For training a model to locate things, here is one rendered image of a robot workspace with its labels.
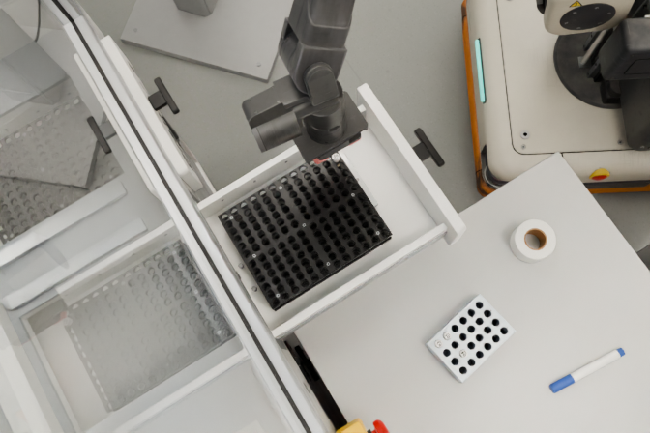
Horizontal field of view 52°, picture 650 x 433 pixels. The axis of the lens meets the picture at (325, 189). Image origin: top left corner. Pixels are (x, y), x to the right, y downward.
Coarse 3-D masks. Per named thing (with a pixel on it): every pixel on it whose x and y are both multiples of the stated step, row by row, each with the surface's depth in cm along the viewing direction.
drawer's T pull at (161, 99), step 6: (156, 78) 114; (156, 84) 114; (162, 84) 114; (162, 90) 113; (150, 96) 113; (156, 96) 113; (162, 96) 113; (168, 96) 113; (150, 102) 113; (156, 102) 113; (162, 102) 113; (168, 102) 113; (174, 102) 113; (156, 108) 113; (174, 108) 112; (174, 114) 113
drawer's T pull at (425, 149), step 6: (414, 132) 110; (420, 132) 109; (420, 138) 109; (426, 138) 109; (420, 144) 109; (426, 144) 108; (414, 150) 108; (420, 150) 108; (426, 150) 108; (432, 150) 108; (420, 156) 108; (426, 156) 108; (432, 156) 108; (438, 156) 108; (438, 162) 108; (444, 162) 108
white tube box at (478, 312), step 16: (480, 304) 115; (464, 320) 115; (480, 320) 114; (496, 320) 114; (432, 336) 115; (464, 336) 114; (480, 336) 114; (496, 336) 113; (432, 352) 113; (448, 352) 114; (480, 352) 113; (448, 368) 112; (464, 368) 112
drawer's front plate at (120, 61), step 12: (108, 36) 115; (108, 48) 114; (120, 60) 113; (120, 72) 113; (132, 72) 114; (132, 84) 112; (144, 96) 112; (144, 108) 111; (156, 120) 110; (156, 132) 110; (168, 132) 114; (168, 144) 109; (168, 156) 109; (180, 156) 109; (180, 168) 108; (192, 180) 112
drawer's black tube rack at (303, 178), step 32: (256, 192) 109; (288, 192) 109; (320, 192) 109; (224, 224) 108; (256, 224) 111; (288, 224) 107; (320, 224) 107; (352, 224) 110; (256, 256) 106; (288, 256) 106; (320, 256) 106; (352, 256) 106; (288, 288) 105
